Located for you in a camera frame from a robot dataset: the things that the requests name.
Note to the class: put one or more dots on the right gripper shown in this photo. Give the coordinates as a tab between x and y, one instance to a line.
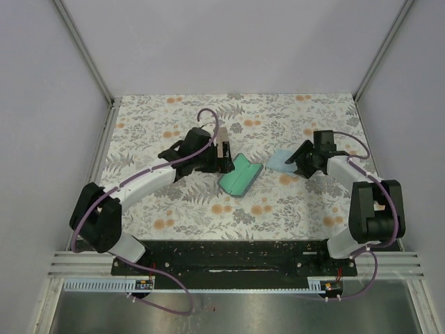
305	163

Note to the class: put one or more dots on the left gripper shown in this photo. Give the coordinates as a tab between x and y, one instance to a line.
220	158

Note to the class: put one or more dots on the grey-blue glasses case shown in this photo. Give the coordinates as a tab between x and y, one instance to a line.
238	182

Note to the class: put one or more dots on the light blue cloth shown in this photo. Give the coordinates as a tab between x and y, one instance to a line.
277	162

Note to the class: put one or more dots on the beige felt glasses case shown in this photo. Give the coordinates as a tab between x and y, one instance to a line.
222	143

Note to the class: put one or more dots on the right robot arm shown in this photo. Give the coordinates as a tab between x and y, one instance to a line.
376	216

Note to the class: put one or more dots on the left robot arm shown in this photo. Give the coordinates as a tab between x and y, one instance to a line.
97	216

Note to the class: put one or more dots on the floral table mat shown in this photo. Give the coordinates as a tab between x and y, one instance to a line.
277	206

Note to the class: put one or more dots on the left aluminium frame post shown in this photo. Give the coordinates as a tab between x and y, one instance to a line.
80	45

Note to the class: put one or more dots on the aluminium frame post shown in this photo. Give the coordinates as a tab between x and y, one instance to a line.
80	45
397	24

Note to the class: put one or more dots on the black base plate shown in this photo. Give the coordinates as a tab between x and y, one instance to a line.
302	259

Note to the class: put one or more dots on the white slotted cable duct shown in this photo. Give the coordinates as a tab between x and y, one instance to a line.
209	283

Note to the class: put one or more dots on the right aluminium frame post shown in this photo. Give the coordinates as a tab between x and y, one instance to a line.
397	24

